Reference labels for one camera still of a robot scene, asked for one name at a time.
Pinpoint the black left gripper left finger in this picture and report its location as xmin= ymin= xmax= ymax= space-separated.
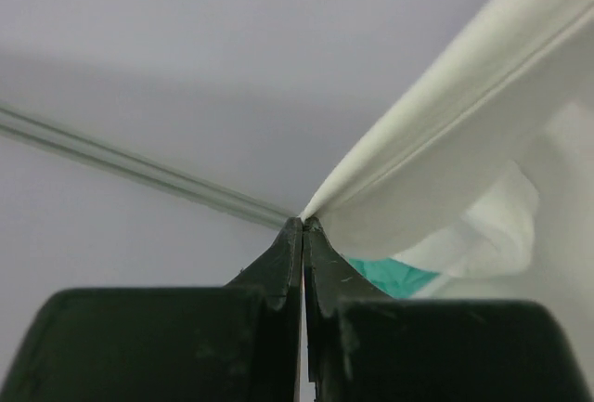
xmin=1 ymin=218 xmax=303 ymax=401

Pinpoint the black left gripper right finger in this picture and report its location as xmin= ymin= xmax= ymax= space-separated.
xmin=303 ymin=218 xmax=588 ymax=401

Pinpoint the white t-shirt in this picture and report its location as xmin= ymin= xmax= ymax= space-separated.
xmin=301 ymin=0 xmax=594 ymax=301

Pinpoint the left aluminium corner post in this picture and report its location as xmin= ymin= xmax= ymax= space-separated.
xmin=1 ymin=103 xmax=292 ymax=227

